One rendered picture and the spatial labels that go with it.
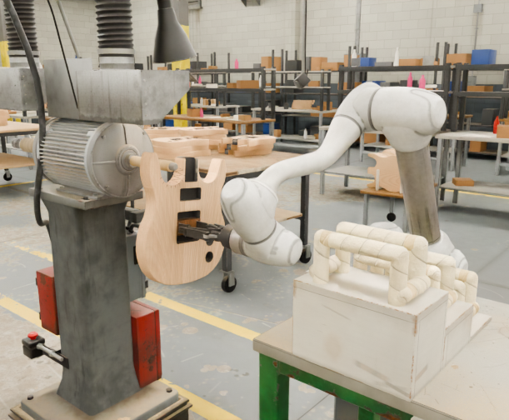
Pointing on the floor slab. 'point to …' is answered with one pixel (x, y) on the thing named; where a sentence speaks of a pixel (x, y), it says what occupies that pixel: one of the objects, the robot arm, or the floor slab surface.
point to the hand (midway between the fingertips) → (189, 227)
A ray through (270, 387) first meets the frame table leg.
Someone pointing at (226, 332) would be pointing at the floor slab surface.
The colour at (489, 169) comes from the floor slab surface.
